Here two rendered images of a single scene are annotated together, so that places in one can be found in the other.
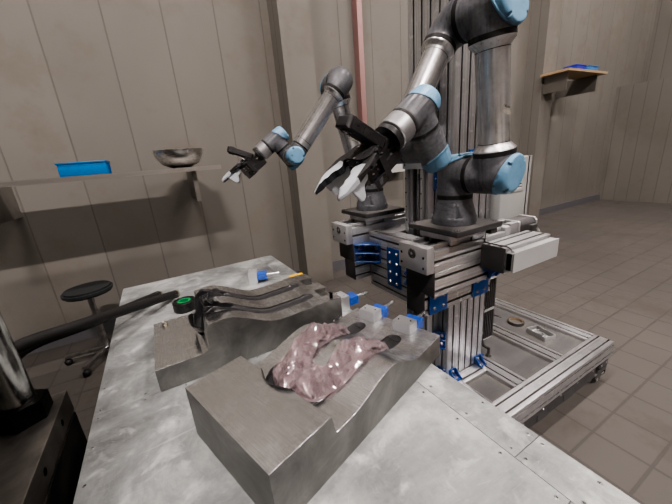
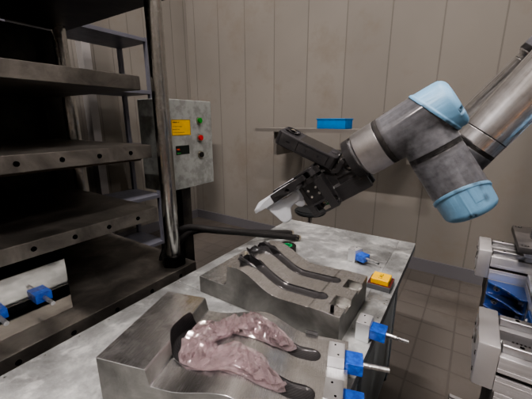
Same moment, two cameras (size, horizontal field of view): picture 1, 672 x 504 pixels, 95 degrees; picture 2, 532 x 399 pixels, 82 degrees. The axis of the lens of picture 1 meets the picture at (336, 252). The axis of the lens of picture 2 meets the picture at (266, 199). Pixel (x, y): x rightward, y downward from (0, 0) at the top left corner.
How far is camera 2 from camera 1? 0.64 m
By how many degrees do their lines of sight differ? 60
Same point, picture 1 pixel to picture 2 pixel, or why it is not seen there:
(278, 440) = (122, 350)
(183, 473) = not seen: hidden behind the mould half
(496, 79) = not seen: outside the picture
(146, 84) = (412, 48)
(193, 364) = (216, 287)
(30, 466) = (147, 283)
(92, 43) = (380, 20)
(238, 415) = (144, 323)
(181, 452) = not seen: hidden behind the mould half
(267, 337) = (263, 304)
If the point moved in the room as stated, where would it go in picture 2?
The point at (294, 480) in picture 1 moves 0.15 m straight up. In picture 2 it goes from (112, 379) to (103, 316)
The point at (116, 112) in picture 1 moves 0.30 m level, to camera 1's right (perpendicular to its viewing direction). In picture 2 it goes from (379, 76) to (408, 72)
